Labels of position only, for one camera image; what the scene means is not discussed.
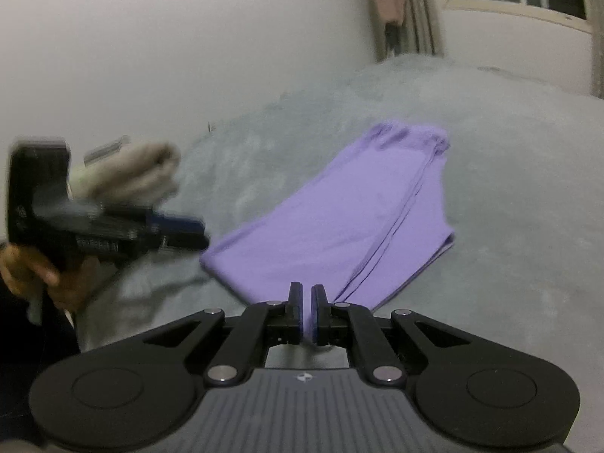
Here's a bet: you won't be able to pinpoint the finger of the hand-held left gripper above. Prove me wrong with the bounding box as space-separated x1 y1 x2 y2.
148 214 211 252

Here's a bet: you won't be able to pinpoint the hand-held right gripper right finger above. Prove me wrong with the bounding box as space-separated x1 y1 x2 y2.
311 284 468 383

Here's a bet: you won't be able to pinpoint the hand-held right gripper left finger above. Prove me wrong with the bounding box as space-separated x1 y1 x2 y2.
144 282 305 383

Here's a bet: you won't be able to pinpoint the purple pants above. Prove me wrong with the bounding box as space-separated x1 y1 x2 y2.
199 123 456 336

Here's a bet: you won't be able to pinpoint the person's left hand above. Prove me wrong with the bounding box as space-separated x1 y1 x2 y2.
0 244 95 310

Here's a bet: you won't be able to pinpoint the person's dark clothing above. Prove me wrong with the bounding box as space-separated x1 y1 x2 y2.
0 288 81 439

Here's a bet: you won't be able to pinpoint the dark hanging garment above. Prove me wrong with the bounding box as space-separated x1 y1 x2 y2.
383 21 402 57

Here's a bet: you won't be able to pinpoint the grey patterned curtain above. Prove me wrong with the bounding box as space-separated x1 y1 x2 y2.
403 0 447 57

